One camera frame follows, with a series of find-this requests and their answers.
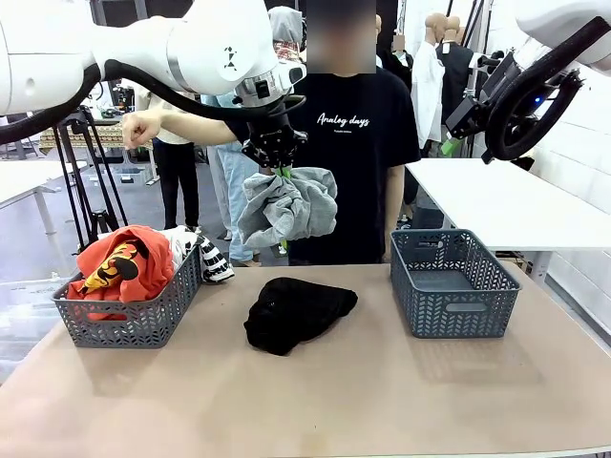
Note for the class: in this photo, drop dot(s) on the grey plastic woven basket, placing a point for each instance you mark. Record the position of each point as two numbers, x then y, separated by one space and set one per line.
124 319
453 315

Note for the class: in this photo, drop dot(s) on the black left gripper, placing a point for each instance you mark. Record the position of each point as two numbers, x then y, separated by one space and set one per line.
274 140

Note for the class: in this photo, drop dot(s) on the mannequin in grey hood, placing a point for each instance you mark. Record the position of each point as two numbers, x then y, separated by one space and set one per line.
286 28

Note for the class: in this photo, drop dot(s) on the person's right hand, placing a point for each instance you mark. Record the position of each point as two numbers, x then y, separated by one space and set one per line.
141 131

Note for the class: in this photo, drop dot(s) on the person's right forearm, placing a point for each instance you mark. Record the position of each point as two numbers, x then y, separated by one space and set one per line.
200 126

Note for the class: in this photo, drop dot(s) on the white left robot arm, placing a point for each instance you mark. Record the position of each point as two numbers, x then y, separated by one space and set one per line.
143 43

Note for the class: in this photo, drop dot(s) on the mannequin in teal fleece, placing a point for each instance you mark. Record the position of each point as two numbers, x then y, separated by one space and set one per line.
234 167

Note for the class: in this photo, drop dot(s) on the black camera tripod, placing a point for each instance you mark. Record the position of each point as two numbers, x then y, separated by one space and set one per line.
78 117

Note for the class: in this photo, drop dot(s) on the black trousers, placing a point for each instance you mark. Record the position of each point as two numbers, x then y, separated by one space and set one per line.
296 310

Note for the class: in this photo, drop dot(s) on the mannequin in white shirt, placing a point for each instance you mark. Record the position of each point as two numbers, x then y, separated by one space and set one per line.
427 95

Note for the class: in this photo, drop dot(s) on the mannequin in beige shirt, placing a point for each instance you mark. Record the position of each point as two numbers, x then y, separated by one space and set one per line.
176 181

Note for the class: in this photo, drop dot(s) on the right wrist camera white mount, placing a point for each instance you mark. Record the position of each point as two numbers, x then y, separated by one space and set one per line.
487 61

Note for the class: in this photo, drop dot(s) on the table with patterned cloth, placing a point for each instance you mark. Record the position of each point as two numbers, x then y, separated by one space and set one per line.
48 138

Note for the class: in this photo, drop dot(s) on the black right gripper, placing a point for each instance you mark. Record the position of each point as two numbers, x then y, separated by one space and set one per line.
477 107

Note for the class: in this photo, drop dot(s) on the person in black t-shirt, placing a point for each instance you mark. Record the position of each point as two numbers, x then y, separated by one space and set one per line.
353 191

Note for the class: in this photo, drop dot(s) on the orange t-shirt yellow print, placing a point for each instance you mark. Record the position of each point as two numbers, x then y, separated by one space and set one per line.
138 267

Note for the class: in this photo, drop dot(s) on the grey sweat shorts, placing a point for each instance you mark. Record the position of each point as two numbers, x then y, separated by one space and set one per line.
286 210

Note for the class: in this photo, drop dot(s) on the person's left hand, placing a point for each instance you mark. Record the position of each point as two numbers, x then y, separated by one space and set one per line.
387 253

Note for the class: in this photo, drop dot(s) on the mannequin in black shirt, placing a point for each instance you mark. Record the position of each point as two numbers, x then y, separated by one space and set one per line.
453 71

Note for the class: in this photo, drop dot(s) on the person's left forearm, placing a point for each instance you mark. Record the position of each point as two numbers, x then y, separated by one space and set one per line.
395 200

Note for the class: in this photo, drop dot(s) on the white printed t-shirt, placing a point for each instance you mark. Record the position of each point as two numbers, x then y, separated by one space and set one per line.
210 262

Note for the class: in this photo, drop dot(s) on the white table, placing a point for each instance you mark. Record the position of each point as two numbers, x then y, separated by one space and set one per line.
501 205
24 176

